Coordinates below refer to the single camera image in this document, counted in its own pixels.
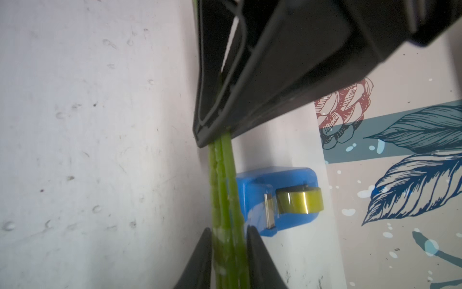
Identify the pink artificial flower bouquet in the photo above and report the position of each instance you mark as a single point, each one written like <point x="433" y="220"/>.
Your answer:
<point x="229" y="248"/>

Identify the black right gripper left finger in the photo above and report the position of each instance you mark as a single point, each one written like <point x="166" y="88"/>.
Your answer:
<point x="197" y="273"/>

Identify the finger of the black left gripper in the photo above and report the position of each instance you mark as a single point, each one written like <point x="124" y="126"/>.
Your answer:
<point x="261" y="59"/>

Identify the yellow-green tape roll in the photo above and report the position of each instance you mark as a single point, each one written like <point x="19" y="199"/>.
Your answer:
<point x="299" y="199"/>

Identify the blue tape dispenser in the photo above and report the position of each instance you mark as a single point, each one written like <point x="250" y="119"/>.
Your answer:
<point x="274" y="199"/>

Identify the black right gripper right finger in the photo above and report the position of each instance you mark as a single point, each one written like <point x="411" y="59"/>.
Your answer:
<point x="262" y="270"/>

